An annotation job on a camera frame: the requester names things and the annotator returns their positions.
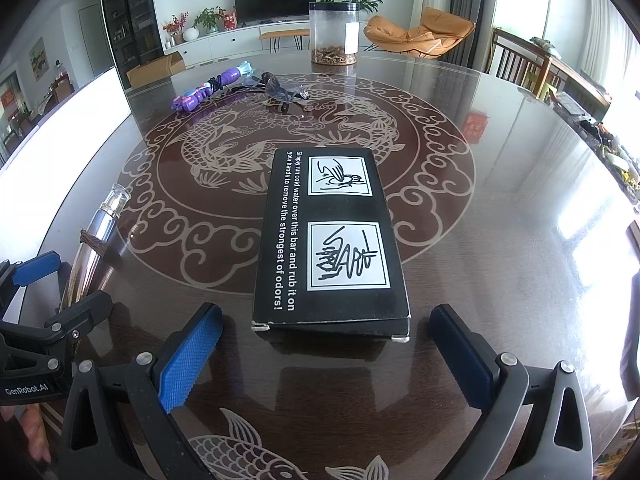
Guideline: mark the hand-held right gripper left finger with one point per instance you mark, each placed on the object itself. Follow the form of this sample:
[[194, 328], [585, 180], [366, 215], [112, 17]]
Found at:
[[192, 360]]

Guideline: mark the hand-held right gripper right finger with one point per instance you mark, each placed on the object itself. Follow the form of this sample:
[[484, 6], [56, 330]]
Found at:
[[465, 360]]

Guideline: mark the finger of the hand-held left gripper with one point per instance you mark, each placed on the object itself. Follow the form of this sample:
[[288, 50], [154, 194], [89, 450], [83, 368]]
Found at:
[[85, 312], [35, 269]]

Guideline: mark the black box with white pictures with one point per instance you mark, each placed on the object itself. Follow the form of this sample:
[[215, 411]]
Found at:
[[330, 240]]

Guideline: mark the person's left hand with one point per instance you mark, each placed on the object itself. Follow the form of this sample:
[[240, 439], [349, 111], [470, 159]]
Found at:
[[35, 435]]

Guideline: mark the cardboard box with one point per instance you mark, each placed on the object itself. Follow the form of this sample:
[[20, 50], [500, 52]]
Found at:
[[155, 70]]

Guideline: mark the dark glass display cabinet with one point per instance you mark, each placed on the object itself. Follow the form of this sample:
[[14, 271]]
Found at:
[[132, 15]]

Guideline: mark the red flowers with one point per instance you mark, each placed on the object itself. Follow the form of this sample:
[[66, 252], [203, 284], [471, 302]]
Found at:
[[175, 25]]

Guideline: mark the white round vase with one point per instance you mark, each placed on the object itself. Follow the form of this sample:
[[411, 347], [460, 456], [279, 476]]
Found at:
[[190, 34]]

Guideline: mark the clear glasses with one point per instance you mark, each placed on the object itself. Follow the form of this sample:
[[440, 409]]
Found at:
[[282, 92]]

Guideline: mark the wooden chair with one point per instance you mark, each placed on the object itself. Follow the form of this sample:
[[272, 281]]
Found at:
[[517, 62]]

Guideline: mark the white television cabinet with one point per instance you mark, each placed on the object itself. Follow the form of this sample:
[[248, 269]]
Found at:
[[235, 42]]

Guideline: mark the bushy potted plant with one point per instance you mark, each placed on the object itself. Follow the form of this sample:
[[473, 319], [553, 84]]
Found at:
[[209, 20]]

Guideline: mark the red gift box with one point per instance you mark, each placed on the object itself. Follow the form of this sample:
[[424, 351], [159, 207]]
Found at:
[[229, 20]]

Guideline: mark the orange lounge chair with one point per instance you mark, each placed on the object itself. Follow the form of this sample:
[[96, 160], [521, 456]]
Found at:
[[420, 35]]

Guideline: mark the wooden bench with metal legs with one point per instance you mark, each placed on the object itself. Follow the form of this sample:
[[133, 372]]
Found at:
[[284, 36]]

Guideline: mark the clear jar with black lid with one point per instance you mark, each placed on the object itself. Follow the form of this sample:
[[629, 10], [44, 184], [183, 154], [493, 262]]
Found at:
[[334, 30]]

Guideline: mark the black television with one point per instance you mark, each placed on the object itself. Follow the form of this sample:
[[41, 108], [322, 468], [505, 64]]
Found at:
[[275, 0]]

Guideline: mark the large green potted plant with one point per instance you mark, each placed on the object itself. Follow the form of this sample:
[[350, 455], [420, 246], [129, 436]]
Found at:
[[361, 0]]

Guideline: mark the framed wall picture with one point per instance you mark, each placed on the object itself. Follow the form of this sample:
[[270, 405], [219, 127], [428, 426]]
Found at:
[[38, 59]]

